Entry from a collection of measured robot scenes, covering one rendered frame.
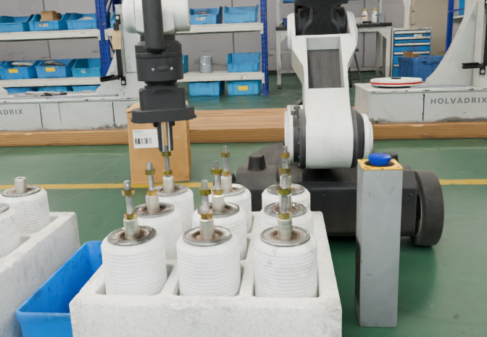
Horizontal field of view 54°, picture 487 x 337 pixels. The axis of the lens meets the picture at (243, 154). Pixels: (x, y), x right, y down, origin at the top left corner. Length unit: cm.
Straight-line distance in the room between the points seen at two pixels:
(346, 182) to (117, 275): 68
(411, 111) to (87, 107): 189
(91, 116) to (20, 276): 209
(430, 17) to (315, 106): 608
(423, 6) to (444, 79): 412
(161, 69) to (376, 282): 56
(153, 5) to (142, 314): 51
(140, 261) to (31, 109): 246
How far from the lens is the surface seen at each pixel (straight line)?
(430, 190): 127
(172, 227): 84
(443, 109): 289
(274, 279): 71
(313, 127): 107
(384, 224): 90
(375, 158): 88
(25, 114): 316
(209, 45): 918
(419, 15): 710
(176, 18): 90
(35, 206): 107
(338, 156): 108
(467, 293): 116
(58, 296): 102
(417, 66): 521
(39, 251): 101
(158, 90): 91
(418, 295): 112
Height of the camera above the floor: 53
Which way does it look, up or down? 13 degrees down
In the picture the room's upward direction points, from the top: 2 degrees counter-clockwise
